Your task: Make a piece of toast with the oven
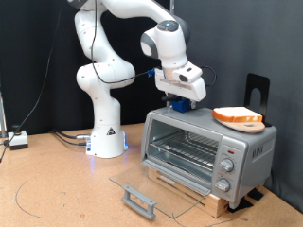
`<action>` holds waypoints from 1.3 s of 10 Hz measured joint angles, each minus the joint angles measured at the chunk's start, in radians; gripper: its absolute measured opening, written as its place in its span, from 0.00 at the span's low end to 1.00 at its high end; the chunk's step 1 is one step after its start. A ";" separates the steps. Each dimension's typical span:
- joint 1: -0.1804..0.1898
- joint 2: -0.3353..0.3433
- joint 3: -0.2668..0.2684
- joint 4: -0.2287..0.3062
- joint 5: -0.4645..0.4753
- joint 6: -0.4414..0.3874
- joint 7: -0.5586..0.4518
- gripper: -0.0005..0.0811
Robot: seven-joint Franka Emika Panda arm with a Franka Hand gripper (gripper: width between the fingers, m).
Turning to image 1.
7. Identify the silver metal rod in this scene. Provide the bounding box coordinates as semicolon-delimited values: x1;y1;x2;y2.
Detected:
0;93;8;139

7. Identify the black camera cable blue connector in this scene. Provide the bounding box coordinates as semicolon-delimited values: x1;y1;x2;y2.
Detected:
90;0;218;88

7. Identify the grey backdrop curtain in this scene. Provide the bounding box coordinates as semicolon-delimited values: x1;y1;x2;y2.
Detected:
171;0;303;214

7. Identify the metal wire oven rack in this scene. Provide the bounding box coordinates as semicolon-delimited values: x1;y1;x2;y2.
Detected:
149;130;220;171

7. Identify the long black hanging cable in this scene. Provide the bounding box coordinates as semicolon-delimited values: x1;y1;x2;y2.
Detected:
18;0;62;129

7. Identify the wooden slatted base block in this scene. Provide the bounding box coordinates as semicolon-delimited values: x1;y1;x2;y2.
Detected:
148;166;230;219

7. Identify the silver oven knob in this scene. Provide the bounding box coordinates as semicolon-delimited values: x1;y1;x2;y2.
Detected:
220;157;236;173
215;178;232;193

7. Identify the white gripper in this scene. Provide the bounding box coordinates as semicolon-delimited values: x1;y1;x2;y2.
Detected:
154;66;207;111

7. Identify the black backdrop curtain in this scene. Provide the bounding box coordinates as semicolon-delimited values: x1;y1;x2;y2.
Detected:
0;0;171;136

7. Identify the white emergency stop button box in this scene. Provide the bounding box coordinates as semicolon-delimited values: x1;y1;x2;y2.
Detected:
8;124;29;150

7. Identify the thin black button box cable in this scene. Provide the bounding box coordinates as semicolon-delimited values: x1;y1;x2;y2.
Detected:
0;138;12;164

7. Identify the round wooden cutting board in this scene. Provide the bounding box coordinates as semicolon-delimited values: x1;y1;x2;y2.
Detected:
217;117;266;134

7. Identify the silver toaster oven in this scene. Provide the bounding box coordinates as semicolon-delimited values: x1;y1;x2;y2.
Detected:
140;106;278;210

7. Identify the black foam wedge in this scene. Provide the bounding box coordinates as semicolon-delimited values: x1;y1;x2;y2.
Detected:
226;197;255;214
247;187;265;201

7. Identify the vertical metal pole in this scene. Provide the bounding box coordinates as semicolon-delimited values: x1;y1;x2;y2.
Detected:
166;0;176;107

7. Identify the glass oven door with handle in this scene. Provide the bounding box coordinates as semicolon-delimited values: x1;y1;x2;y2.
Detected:
109;158;212;220

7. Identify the white bread slice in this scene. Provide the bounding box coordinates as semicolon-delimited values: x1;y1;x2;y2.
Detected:
211;106;264;124

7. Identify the black base cable silver connector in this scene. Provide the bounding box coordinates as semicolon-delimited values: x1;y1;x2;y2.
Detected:
50;128;93;141

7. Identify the black metal bookend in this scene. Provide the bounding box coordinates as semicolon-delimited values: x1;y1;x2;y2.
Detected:
244;73;273;128

